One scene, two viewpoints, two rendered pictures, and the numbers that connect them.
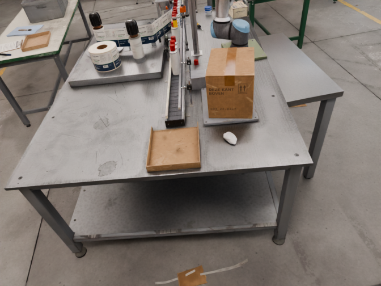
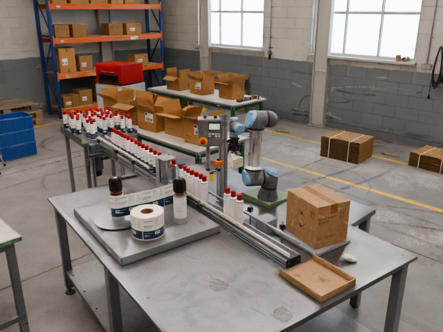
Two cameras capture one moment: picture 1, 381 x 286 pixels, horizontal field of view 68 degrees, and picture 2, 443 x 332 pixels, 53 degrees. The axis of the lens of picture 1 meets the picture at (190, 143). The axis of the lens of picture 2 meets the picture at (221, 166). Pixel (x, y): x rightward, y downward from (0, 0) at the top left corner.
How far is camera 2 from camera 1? 1.80 m
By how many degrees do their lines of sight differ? 42
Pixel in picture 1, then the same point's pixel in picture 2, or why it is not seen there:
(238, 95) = (339, 220)
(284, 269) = not seen: outside the picture
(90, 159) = (256, 315)
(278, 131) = (372, 244)
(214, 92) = (322, 222)
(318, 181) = (366, 306)
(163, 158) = (320, 289)
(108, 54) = (161, 217)
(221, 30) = (257, 178)
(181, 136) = (310, 269)
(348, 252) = not seen: outside the picture
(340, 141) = not seen: hidden behind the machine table
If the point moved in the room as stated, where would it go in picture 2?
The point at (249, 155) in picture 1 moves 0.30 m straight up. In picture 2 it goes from (376, 265) to (382, 216)
